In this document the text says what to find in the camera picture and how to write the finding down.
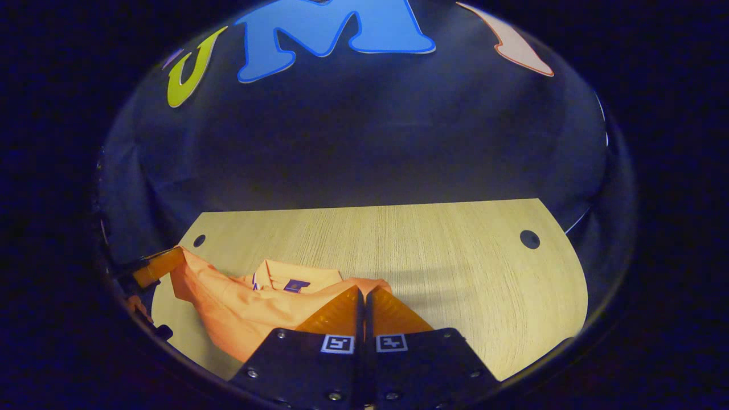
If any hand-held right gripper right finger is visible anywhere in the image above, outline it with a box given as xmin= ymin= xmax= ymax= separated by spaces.
xmin=365 ymin=286 xmax=501 ymax=409

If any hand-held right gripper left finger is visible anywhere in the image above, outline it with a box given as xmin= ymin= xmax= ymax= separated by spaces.
xmin=231 ymin=286 xmax=365 ymax=409

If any orange T-shirt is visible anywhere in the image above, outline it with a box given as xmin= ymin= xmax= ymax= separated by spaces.
xmin=170 ymin=246 xmax=394 ymax=363

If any black backdrop cloth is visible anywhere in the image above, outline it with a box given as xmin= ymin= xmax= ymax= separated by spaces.
xmin=100 ymin=0 xmax=633 ymax=274

